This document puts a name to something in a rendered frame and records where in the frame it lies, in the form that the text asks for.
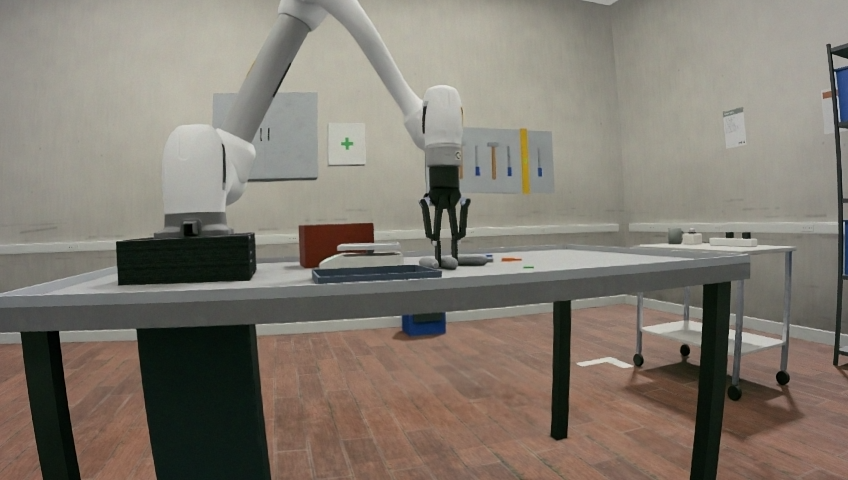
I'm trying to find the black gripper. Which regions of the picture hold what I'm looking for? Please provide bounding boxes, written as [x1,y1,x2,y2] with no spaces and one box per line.
[419,166,471,267]

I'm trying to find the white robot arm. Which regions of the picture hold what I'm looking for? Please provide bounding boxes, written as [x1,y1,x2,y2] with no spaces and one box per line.
[154,0,463,239]

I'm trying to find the grey gas cylinder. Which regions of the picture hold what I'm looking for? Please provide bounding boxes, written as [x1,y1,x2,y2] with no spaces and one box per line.
[458,254,494,266]
[441,256,458,270]
[419,257,439,270]

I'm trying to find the white digital scale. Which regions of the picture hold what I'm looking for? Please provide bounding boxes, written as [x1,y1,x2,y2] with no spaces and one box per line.
[319,242,404,269]

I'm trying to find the red open box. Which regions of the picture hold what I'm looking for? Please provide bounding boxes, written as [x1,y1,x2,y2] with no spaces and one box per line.
[298,223,374,268]

